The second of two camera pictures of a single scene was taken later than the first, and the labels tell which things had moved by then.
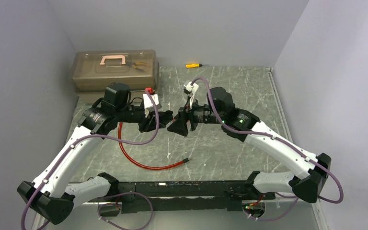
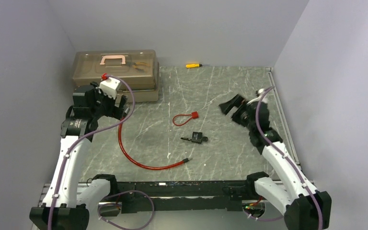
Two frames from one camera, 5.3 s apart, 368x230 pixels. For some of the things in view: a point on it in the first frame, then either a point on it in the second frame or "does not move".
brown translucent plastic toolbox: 93,69 does not move
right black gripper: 188,117 to 235,108
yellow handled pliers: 135,64 does not move
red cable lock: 119,134 does not move
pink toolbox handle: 108,57 does not move
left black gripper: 149,120 to 113,108
